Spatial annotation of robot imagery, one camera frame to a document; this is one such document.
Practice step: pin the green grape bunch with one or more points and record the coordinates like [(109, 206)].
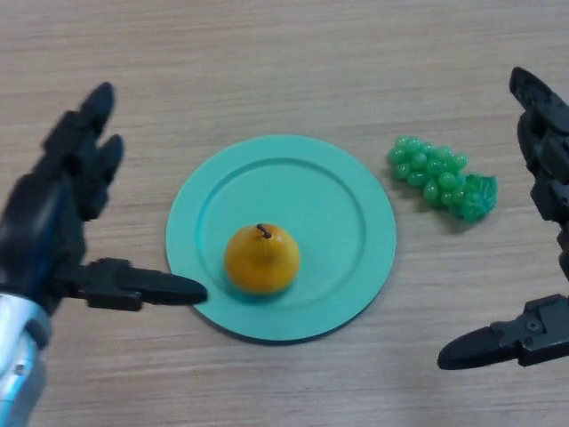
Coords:
[(433, 175)]

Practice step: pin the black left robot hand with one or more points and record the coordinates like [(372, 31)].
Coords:
[(40, 222)]

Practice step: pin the green round plate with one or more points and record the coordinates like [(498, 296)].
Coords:
[(338, 231)]

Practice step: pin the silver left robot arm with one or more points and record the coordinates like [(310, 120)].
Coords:
[(15, 356)]

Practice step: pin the yellow pear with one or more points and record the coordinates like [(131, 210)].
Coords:
[(262, 262)]

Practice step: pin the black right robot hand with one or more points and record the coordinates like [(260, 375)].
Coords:
[(553, 178)]

